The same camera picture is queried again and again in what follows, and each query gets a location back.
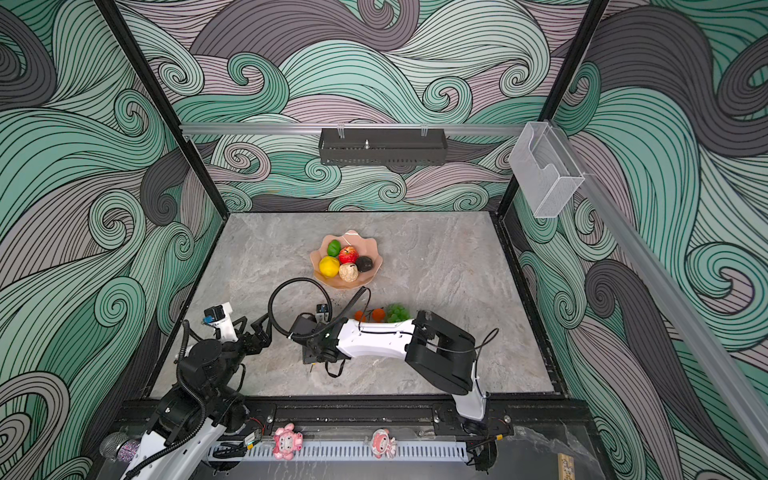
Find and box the white slotted cable duct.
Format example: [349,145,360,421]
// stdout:
[209,440,469,463]

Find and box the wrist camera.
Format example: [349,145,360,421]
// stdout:
[315,303,331,323]
[203,302,238,342]

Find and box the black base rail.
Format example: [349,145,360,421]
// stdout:
[113,392,592,442]

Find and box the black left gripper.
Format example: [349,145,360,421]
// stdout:
[208,310,271,399]

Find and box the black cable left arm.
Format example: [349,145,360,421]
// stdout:
[122,319,247,480]

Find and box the glitter purple cylinder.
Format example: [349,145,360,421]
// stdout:
[99,432,141,463]

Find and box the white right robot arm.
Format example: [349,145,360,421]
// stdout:
[287,311,486,422]

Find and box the pink haired doll toy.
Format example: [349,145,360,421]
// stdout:
[370,428,398,459]

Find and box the clear acrylic wall box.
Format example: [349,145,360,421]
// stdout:
[508,122,584,219]

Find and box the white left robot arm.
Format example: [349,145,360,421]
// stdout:
[122,316,272,479]

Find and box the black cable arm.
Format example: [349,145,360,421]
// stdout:
[267,277,373,340]
[122,319,247,480]

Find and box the orange tomato right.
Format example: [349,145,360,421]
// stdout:
[371,308,387,323]

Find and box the green grape bunch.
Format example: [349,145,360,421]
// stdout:
[385,304,413,323]

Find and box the aluminium rail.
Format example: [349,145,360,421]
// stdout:
[550,124,767,460]
[179,122,525,137]

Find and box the black wall tray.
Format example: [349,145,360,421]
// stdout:
[318,128,448,167]

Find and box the yellow lemon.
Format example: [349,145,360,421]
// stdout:
[318,256,341,278]

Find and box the black corner frame post right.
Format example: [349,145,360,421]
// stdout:
[498,1,608,219]

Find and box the black corner frame post left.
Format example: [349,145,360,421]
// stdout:
[94,0,230,222]

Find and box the cream fake garlic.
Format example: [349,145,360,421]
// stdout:
[338,262,359,283]

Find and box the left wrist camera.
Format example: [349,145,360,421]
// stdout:
[203,302,238,342]

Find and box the green lime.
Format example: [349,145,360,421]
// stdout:
[326,240,342,257]

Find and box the red fake apple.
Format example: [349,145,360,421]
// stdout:
[337,245,359,264]

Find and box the pink cat toy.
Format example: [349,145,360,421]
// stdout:
[273,423,303,461]

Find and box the aluminium rail right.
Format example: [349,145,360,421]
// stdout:
[550,124,767,460]

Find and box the pink scalloped fruit bowl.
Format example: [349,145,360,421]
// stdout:
[309,230,383,290]

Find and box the dark avocado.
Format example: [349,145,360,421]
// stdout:
[355,256,375,273]

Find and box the aluminium rail back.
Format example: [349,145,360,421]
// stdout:
[179,122,525,137]

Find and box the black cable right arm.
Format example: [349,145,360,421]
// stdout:
[267,277,373,340]

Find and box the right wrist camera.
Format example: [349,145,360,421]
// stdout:
[315,303,331,323]

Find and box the black corner frame post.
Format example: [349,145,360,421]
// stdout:
[498,1,608,219]
[94,0,230,222]

